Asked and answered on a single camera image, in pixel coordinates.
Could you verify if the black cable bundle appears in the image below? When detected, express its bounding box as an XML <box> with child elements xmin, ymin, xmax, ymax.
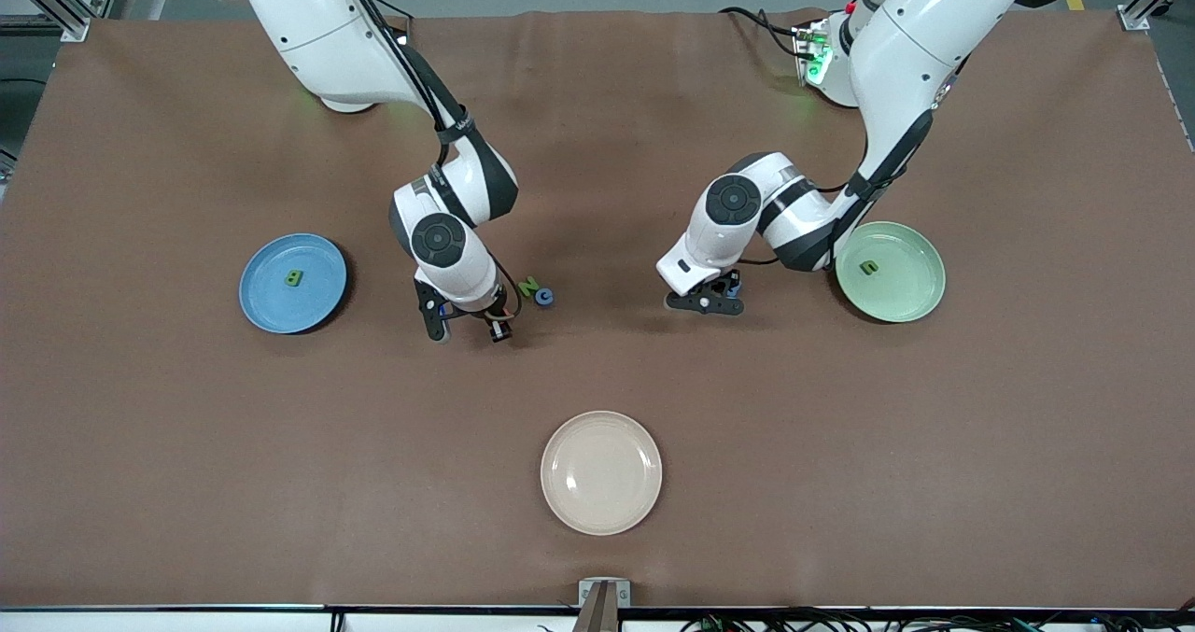
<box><xmin>682</xmin><ymin>609</ymin><xmax>1195</xmax><ymax>632</ymax></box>

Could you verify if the green plate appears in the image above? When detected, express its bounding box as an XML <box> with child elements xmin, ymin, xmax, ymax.
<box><xmin>835</xmin><ymin>220</ymin><xmax>947</xmax><ymax>324</ymax></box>

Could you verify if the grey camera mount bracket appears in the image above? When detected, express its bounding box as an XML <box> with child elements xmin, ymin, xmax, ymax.
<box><xmin>577</xmin><ymin>578</ymin><xmax>632</xmax><ymax>632</ymax></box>

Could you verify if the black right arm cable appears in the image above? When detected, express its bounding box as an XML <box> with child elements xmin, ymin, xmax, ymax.
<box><xmin>331</xmin><ymin>0</ymin><xmax>521</xmax><ymax>323</ymax></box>

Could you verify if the brown table cover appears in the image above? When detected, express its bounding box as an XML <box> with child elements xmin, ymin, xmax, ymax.
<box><xmin>0</xmin><ymin>8</ymin><xmax>1195</xmax><ymax>610</ymax></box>

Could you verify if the blue plate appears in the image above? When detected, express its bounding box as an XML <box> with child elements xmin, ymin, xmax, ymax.
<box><xmin>239</xmin><ymin>232</ymin><xmax>348</xmax><ymax>335</ymax></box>

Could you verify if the black cable at left arm base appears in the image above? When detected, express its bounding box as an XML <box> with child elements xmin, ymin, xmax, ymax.
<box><xmin>719</xmin><ymin>7</ymin><xmax>806</xmax><ymax>59</ymax></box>

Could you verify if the white table edge strip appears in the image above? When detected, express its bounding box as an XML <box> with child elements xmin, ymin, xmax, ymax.
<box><xmin>0</xmin><ymin>607</ymin><xmax>1195</xmax><ymax>632</ymax></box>

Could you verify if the cream plate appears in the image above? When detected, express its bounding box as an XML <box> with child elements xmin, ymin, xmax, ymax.
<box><xmin>541</xmin><ymin>411</ymin><xmax>664</xmax><ymax>537</ymax></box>

